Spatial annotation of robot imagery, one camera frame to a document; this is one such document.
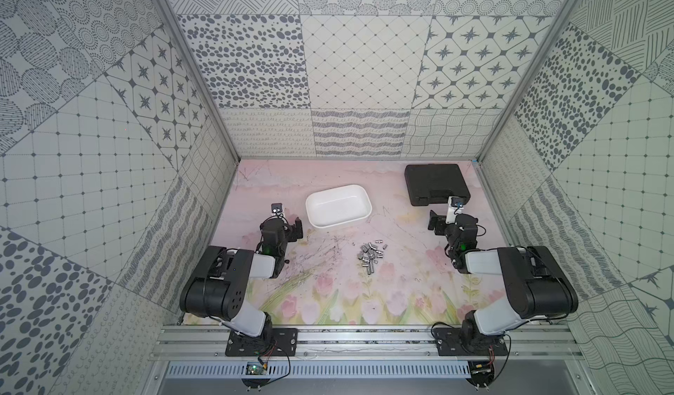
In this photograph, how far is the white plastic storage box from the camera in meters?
0.98

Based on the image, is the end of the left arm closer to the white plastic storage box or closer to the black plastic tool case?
the white plastic storage box

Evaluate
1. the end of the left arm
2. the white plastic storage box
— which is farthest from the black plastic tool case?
the end of the left arm

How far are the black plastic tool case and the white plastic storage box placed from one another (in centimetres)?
21

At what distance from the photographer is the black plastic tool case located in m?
1.05
